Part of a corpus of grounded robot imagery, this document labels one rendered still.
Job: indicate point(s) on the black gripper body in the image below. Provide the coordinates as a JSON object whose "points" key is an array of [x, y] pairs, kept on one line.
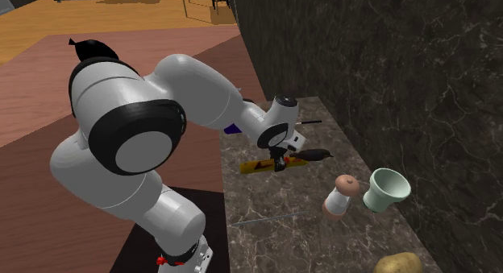
{"points": [[278, 156]]}

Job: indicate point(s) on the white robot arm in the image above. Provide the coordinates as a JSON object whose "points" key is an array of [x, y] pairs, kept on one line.
{"points": [[118, 107]]}

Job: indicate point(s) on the yellow flat bar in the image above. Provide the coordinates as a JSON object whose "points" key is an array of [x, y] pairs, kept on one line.
{"points": [[255, 167]]}

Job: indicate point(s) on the black pen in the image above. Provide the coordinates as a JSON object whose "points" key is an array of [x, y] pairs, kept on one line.
{"points": [[310, 122]]}

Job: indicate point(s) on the purple object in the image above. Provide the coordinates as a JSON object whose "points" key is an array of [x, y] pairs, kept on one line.
{"points": [[232, 129]]}

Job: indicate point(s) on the white and brown pepper mill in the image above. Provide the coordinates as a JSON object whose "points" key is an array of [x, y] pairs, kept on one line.
{"points": [[338, 198]]}

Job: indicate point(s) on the pale green cup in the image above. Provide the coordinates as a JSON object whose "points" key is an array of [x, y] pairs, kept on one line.
{"points": [[387, 187]]}

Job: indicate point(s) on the brown potato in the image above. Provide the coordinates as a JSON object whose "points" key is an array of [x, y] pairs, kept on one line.
{"points": [[399, 263]]}

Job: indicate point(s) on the dark robot stand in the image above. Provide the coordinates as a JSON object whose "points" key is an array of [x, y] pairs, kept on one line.
{"points": [[141, 244]]}

